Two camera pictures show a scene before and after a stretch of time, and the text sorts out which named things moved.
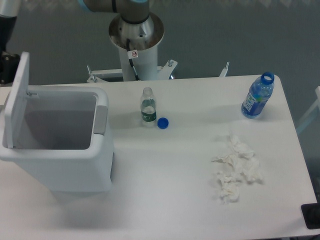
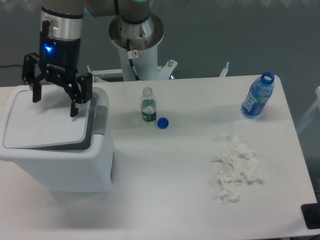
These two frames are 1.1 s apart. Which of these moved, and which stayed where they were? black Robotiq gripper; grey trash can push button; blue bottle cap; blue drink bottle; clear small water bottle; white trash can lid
Moved: black Robotiq gripper; white trash can lid
Stayed: blue bottle cap; grey trash can push button; blue drink bottle; clear small water bottle
